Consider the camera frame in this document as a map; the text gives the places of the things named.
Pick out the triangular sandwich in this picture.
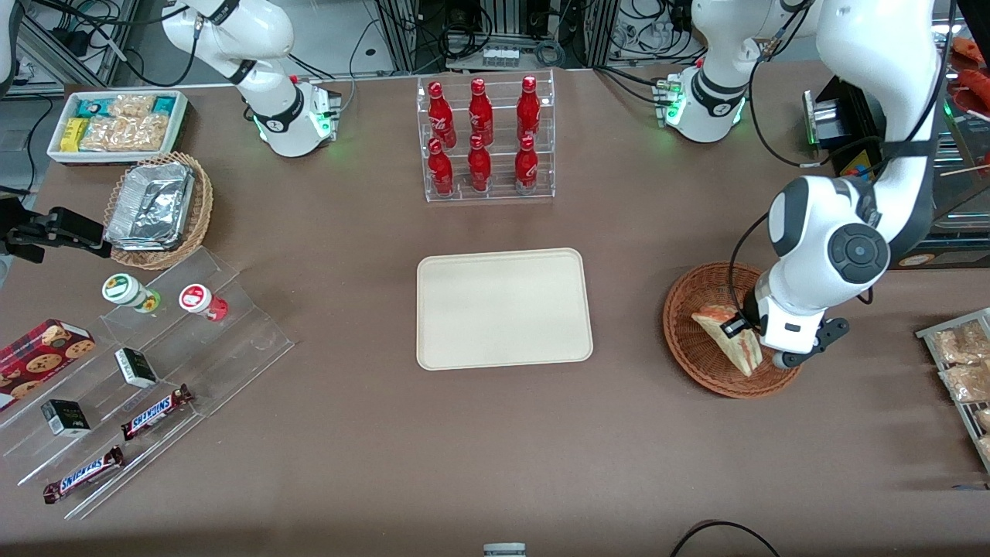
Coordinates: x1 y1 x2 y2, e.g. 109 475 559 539
691 304 763 378

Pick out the green lid snack cup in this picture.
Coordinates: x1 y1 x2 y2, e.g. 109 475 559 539
102 273 162 313

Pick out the black food warmer machine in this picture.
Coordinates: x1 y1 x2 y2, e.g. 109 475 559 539
803 66 990 272

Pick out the cream plastic tray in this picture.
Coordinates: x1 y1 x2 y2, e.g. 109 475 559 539
416 248 594 371

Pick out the red lid snack cup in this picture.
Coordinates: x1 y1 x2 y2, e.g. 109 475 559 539
179 284 229 322

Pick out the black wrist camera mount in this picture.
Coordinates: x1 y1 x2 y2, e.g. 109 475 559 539
818 316 850 351

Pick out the black table cable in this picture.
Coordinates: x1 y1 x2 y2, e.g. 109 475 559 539
669 520 782 557

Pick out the round brown wicker basket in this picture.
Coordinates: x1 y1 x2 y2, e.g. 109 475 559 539
663 261 809 399

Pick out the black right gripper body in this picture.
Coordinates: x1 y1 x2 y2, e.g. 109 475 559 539
0 197 49 264

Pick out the Snickers chocolate bar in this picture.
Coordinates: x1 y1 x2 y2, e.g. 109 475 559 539
43 446 125 504
121 384 193 442

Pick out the light wicker basket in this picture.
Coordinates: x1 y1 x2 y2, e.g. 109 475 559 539
103 152 214 271

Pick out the clear bag of snacks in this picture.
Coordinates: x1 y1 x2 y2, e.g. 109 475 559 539
940 362 990 403
932 321 990 364

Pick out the small black box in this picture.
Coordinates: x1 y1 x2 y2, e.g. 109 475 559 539
40 399 91 439
114 347 159 388

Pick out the red cola bottle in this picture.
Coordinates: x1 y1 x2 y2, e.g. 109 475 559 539
514 135 539 194
428 81 457 148
428 138 455 196
468 77 494 146
517 75 541 142
467 135 493 192

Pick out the aluminium foil tray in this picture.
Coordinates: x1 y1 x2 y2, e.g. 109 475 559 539
104 161 196 252

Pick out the white snack bin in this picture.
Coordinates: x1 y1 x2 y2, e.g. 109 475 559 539
46 90 189 166

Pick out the red plaid cookie box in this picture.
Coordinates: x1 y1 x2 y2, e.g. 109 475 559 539
0 319 97 411

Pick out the clear acrylic stepped display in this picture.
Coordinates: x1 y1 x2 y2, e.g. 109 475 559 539
0 246 295 521

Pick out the clear acrylic bottle rack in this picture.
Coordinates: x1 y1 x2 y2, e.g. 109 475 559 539
416 68 556 203

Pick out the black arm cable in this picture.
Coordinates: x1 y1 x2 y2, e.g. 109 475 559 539
729 0 952 314

